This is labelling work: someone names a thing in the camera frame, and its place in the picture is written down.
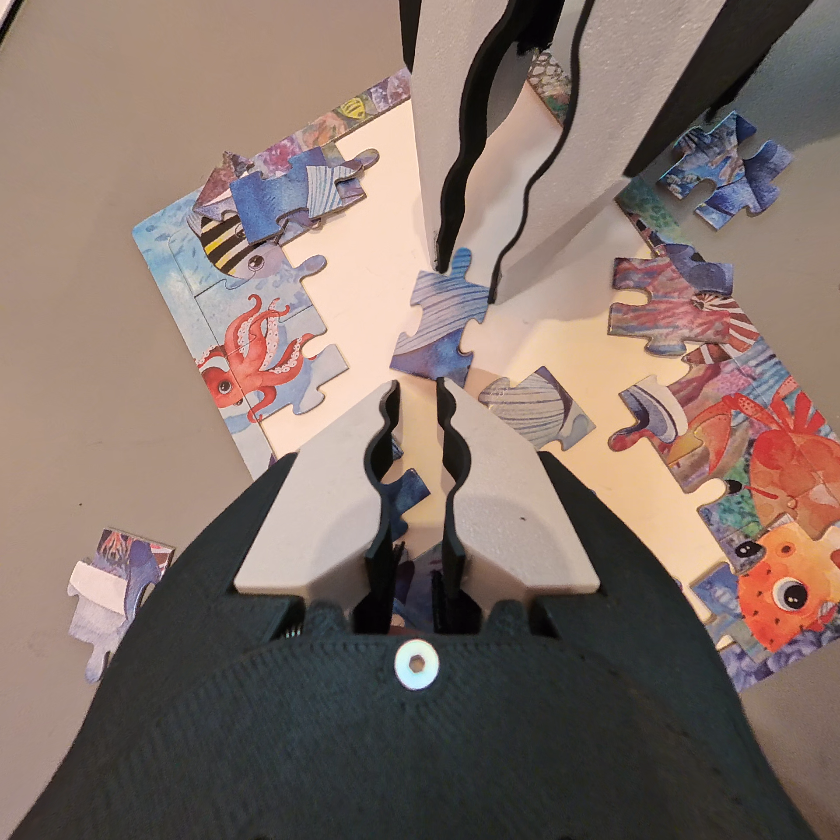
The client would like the grey blue red-striped puzzle piece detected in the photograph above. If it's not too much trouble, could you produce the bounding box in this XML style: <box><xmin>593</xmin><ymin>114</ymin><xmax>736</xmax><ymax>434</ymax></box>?
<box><xmin>67</xmin><ymin>527</ymin><xmax>177</xmax><ymax>685</ymax></box>

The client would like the dark blue whale puzzle piece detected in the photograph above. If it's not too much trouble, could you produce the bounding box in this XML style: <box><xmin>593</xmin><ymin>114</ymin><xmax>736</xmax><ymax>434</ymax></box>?
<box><xmin>230</xmin><ymin>147</ymin><xmax>366</xmax><ymax>245</ymax></box>

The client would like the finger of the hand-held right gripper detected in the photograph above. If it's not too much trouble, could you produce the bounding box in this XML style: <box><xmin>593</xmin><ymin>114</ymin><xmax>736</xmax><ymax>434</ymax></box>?
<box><xmin>487</xmin><ymin>0</ymin><xmax>727</xmax><ymax>305</ymax></box>
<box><xmin>411</xmin><ymin>0</ymin><xmax>567</xmax><ymax>274</ymax></box>

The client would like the pile of loose puzzle pieces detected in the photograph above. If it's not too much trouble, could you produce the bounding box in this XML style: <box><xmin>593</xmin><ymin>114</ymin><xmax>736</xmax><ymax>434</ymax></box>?
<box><xmin>658</xmin><ymin>110</ymin><xmax>795</xmax><ymax>234</ymax></box>

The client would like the white stand base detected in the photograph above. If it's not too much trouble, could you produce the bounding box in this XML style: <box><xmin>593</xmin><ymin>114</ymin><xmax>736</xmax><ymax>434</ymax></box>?
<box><xmin>0</xmin><ymin>0</ymin><xmax>32</xmax><ymax>46</ymax></box>

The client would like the group of assembled puzzle pieces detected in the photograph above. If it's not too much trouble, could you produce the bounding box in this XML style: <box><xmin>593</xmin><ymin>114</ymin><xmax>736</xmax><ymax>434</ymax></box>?
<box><xmin>167</xmin><ymin>151</ymin><xmax>840</xmax><ymax>657</ymax></box>

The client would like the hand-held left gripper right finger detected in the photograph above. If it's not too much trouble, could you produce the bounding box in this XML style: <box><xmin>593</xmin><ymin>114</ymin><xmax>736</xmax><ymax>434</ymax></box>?
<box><xmin>432</xmin><ymin>378</ymin><xmax>601</xmax><ymax>634</ymax></box>

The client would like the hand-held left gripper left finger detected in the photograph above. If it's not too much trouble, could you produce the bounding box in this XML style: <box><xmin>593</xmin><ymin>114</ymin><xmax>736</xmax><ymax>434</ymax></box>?
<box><xmin>234</xmin><ymin>379</ymin><xmax>401</xmax><ymax>634</ymax></box>

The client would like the red coral navy puzzle piece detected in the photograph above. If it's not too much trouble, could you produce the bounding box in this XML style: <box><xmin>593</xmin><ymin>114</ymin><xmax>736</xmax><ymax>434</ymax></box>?
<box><xmin>607</xmin><ymin>243</ymin><xmax>735</xmax><ymax>358</ymax></box>

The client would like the blue and striped puzzle piece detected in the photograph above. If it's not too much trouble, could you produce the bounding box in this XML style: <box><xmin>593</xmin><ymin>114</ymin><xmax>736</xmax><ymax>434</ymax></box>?
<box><xmin>389</xmin><ymin>247</ymin><xmax>494</xmax><ymax>389</ymax></box>

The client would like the ocean print puzzle board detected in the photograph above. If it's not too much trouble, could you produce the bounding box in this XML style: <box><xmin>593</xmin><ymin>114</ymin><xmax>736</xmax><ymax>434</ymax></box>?
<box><xmin>131</xmin><ymin>49</ymin><xmax>840</xmax><ymax>693</ymax></box>

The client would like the orange pufferfish puzzle piece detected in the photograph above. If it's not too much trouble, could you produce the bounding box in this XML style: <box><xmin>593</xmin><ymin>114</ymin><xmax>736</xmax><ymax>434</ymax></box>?
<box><xmin>689</xmin><ymin>521</ymin><xmax>840</xmax><ymax>654</ymax></box>

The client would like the pale striped whale puzzle piece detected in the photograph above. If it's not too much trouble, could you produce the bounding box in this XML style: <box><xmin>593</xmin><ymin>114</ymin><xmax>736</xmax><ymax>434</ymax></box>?
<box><xmin>478</xmin><ymin>366</ymin><xmax>598</xmax><ymax>454</ymax></box>

